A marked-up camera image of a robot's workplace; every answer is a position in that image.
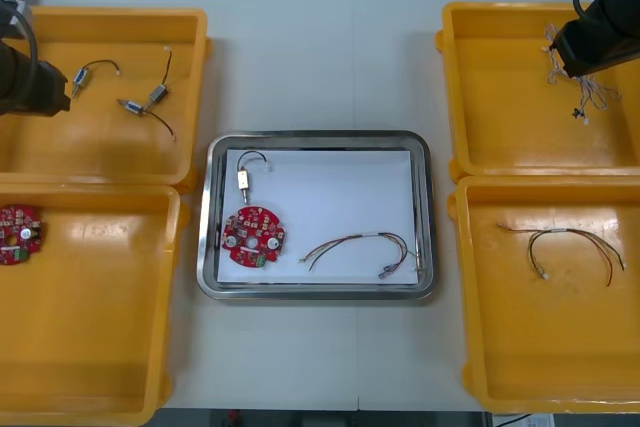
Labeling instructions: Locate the multicolour wire harness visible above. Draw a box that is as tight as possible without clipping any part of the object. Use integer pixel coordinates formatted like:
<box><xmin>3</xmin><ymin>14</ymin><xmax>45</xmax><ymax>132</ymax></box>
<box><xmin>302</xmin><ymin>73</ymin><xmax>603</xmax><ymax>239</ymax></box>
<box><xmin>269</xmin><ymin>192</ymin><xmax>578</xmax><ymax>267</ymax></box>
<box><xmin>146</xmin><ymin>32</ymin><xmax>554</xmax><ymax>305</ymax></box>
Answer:
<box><xmin>298</xmin><ymin>230</ymin><xmax>428</xmax><ymax>281</ymax></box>
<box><xmin>496</xmin><ymin>222</ymin><xmax>628</xmax><ymax>289</ymax></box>

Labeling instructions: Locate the plain metal solenoid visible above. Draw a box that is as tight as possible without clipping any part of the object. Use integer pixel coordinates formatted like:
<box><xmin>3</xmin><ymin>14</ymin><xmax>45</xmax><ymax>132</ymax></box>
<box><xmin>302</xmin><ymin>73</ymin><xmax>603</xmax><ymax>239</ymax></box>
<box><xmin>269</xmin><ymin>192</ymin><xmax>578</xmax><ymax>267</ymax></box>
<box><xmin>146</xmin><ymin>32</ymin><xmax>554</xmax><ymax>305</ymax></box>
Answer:
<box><xmin>148</xmin><ymin>46</ymin><xmax>174</xmax><ymax>105</ymax></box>

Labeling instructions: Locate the white label solenoid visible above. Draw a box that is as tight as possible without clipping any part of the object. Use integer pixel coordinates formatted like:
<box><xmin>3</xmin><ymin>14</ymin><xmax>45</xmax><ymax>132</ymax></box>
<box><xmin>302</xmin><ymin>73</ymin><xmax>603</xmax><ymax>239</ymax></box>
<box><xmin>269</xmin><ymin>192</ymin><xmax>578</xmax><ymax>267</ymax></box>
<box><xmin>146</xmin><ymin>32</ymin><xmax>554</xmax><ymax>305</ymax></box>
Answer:
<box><xmin>235</xmin><ymin>150</ymin><xmax>276</xmax><ymax>206</ymax></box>

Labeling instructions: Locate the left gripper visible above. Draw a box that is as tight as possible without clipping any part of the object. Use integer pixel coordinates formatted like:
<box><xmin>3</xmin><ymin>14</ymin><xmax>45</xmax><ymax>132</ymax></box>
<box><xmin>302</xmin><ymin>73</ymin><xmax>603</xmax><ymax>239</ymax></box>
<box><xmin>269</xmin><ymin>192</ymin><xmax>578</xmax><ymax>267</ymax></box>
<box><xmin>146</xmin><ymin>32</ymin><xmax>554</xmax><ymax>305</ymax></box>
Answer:
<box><xmin>28</xmin><ymin>59</ymin><xmax>72</xmax><ymax>119</ymax></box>

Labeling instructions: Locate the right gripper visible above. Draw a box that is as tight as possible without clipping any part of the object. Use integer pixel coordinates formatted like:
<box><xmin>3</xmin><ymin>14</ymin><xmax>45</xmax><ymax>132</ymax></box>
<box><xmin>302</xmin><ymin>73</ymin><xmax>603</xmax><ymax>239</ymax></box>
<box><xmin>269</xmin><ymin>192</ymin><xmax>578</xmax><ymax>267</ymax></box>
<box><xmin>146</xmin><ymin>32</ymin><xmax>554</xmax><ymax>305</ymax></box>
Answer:
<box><xmin>548</xmin><ymin>18</ymin><xmax>627</xmax><ymax>80</ymax></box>

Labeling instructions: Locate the blue label solenoid, short cable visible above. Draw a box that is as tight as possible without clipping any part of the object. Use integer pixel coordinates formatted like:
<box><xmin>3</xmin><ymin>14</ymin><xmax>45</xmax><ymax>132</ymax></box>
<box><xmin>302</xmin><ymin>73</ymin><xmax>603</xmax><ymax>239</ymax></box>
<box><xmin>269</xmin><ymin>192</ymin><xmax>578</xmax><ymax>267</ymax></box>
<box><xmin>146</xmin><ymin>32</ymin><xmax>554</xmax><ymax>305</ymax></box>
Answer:
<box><xmin>71</xmin><ymin>59</ymin><xmax>122</xmax><ymax>99</ymax></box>

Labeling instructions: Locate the blue label solenoid, long cable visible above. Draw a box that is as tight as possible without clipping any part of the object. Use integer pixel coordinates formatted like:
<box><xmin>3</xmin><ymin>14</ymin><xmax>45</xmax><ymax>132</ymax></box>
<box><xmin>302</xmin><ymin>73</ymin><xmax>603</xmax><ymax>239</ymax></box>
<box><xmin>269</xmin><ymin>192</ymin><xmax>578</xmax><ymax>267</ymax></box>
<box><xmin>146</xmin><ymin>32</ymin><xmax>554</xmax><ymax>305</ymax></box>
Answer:
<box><xmin>116</xmin><ymin>98</ymin><xmax>179</xmax><ymax>144</ymax></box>

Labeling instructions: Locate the steel tray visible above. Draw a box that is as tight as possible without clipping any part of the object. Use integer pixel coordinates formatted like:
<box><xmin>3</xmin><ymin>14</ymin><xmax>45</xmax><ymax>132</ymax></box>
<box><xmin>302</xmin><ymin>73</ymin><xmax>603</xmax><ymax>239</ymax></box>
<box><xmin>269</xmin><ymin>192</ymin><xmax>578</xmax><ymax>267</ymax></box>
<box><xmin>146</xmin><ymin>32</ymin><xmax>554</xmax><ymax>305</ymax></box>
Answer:
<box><xmin>196</xmin><ymin>129</ymin><xmax>441</xmax><ymax>302</ymax></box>

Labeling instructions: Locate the yellow-orange plastic bin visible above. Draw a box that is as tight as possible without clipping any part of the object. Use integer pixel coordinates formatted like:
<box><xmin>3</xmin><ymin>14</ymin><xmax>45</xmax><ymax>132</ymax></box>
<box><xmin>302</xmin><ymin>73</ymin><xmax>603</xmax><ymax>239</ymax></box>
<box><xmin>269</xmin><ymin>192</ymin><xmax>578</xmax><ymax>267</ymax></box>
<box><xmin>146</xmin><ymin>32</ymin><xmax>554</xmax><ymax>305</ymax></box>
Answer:
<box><xmin>0</xmin><ymin>183</ymin><xmax>192</xmax><ymax>427</ymax></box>
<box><xmin>446</xmin><ymin>175</ymin><xmax>640</xmax><ymax>416</ymax></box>
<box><xmin>0</xmin><ymin>6</ymin><xmax>214</xmax><ymax>194</ymax></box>
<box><xmin>433</xmin><ymin>1</ymin><xmax>640</xmax><ymax>184</ymax></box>

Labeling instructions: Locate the round red circuit board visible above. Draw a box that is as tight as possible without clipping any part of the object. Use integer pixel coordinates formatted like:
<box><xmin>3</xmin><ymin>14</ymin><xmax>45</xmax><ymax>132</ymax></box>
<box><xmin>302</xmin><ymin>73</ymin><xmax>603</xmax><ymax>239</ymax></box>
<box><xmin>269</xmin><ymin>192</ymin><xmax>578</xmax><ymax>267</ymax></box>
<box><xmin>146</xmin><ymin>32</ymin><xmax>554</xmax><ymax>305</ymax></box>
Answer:
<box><xmin>0</xmin><ymin>203</ymin><xmax>45</xmax><ymax>267</ymax></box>
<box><xmin>221</xmin><ymin>205</ymin><xmax>292</xmax><ymax>271</ymax></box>

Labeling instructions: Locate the white paper sheet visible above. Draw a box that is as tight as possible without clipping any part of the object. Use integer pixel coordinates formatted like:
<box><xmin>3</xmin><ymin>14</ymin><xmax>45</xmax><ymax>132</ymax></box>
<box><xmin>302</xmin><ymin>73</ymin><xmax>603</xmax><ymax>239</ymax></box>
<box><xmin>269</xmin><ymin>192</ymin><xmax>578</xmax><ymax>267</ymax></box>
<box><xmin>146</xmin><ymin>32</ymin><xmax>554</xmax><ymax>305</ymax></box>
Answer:
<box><xmin>216</xmin><ymin>147</ymin><xmax>421</xmax><ymax>289</ymax></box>

